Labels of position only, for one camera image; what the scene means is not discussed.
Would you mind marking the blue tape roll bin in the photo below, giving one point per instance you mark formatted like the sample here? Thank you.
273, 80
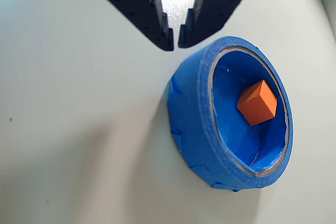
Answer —
189, 119

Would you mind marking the small orange cube block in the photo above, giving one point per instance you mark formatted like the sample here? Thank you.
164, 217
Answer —
258, 103

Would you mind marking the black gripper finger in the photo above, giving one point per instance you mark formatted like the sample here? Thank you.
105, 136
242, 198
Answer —
136, 1
215, 6

